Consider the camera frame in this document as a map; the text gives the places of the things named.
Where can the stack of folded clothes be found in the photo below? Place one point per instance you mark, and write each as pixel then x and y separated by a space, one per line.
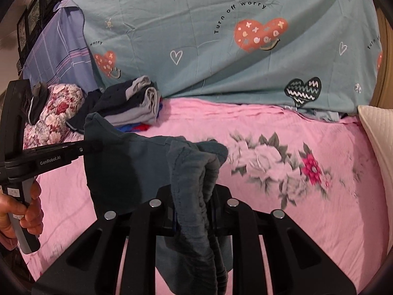
pixel 133 105

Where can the red floral rolled blanket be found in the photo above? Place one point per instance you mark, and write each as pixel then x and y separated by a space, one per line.
pixel 63 103

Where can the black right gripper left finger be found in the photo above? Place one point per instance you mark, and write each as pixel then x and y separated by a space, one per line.
pixel 113 256

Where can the person's left hand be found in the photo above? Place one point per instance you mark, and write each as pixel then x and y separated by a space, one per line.
pixel 31 216

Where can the dark teal pants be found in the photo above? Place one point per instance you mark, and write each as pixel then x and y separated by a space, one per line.
pixel 125 170

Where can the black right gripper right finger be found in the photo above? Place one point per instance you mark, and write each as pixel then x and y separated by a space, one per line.
pixel 270 253

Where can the teal heart-print quilt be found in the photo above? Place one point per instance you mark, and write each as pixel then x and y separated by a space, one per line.
pixel 310 54

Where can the purple plaid sheet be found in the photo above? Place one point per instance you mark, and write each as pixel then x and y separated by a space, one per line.
pixel 61 55

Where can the pink floral bed sheet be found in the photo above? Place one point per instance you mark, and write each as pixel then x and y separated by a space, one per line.
pixel 325 176

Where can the white quilted pillow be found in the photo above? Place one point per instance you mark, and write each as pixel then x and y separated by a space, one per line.
pixel 377 123

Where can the wooden headboard shelf unit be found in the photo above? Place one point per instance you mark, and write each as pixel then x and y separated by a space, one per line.
pixel 382 96

